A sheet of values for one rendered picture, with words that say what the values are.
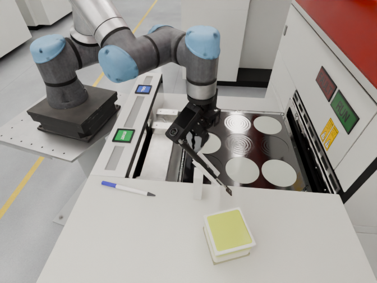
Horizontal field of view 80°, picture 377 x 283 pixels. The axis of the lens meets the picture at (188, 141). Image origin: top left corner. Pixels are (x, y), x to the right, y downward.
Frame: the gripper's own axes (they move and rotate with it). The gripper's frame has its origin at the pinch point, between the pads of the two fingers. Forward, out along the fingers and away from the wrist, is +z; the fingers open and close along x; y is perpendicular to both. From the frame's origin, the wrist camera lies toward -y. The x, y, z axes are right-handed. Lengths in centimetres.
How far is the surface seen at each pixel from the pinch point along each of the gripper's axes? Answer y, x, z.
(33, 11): 103, 452, 62
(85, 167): -19, 54, 35
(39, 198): -46, 106, 91
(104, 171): -24.9, 9.6, -4.8
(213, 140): 8.6, -1.2, 1.3
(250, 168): 6.8, -16.6, 1.3
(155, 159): -9.0, 8.6, 3.2
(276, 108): 51, -5, 9
